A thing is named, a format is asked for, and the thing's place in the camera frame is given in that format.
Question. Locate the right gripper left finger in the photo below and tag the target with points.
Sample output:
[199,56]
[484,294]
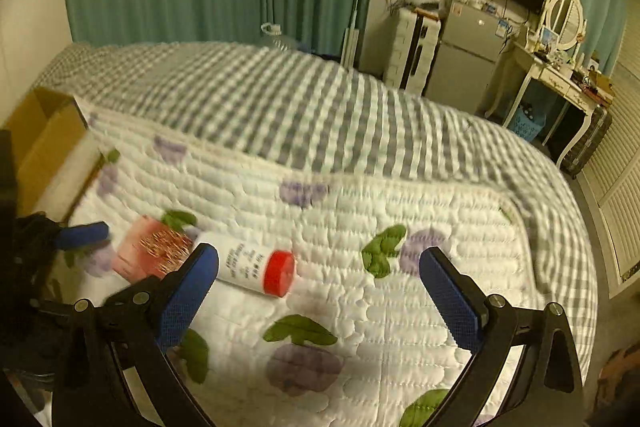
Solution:
[133,328]

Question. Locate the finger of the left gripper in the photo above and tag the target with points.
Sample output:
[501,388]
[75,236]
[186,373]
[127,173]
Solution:
[81,236]

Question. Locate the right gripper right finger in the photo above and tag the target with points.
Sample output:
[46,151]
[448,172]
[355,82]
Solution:
[546,386]

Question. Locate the white bottle red cap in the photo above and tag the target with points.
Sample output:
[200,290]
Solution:
[253,267]

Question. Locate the brown cardboard box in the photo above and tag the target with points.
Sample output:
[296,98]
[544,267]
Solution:
[54,153]

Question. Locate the white floral quilt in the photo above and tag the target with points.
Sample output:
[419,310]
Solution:
[356,341]

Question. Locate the dark suitcase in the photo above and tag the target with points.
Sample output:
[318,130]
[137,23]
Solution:
[578,156]

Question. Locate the blue laundry basket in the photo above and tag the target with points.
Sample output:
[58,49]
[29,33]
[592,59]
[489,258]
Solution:
[527,122]

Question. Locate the clear water jug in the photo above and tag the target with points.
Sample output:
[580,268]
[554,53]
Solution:
[272,36]

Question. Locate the grey checkered bed sheet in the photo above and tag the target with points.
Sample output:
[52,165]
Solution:
[311,114]

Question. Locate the white dressing table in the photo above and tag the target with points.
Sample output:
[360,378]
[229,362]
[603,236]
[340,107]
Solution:
[551,94]

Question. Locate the silver mini fridge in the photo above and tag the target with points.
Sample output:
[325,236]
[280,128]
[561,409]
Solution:
[466,58]

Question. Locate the white plastic drawer cabinet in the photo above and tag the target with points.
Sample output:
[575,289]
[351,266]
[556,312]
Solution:
[414,40]

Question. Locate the oval white vanity mirror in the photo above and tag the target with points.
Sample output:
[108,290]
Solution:
[563,25]

